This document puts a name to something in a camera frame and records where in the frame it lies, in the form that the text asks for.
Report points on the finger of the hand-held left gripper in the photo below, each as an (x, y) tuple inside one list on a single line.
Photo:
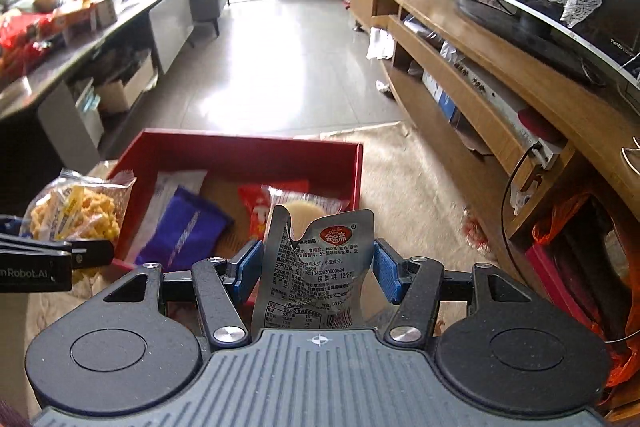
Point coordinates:
[(10, 225), (92, 253)]

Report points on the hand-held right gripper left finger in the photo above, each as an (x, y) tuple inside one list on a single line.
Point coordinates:
[(247, 269)]

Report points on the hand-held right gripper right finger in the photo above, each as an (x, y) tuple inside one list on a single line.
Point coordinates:
[(387, 269)]

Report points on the clear bag of yellow crisps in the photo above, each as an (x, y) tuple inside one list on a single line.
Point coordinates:
[(95, 212)]

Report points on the silver packet with round logo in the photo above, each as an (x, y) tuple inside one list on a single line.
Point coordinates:
[(310, 277)]

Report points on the clear packet with cream cake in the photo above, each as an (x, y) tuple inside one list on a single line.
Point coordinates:
[(255, 207)]

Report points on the purple wafer biscuit packet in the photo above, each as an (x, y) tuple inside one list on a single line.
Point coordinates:
[(185, 232)]

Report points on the long silver and white packet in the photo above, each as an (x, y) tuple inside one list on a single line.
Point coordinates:
[(175, 189)]

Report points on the red cardboard box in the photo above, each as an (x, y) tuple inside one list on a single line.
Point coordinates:
[(250, 152)]

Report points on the beige floral tablecloth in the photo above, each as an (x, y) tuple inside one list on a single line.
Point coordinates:
[(415, 187)]

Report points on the dark long coffee table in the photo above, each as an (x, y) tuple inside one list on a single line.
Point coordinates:
[(30, 107)]

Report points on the open cardboard box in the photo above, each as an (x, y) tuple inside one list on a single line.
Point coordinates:
[(122, 89)]

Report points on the orange plastic bag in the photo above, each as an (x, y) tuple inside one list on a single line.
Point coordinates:
[(560, 227)]

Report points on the blue and white box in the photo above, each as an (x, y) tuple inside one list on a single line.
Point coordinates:
[(442, 97)]

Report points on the red plastic bag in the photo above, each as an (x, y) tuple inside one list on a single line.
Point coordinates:
[(20, 32)]

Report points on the white media player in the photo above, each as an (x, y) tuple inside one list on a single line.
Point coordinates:
[(500, 102)]

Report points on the orange cardboard box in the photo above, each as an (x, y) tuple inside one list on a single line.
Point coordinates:
[(75, 17)]

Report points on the white paper bag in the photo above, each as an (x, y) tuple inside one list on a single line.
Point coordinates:
[(380, 44)]

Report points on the small white carton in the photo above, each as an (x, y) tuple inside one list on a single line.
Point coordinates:
[(106, 13)]

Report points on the wooden television cabinet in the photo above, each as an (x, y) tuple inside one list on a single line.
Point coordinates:
[(450, 7)]

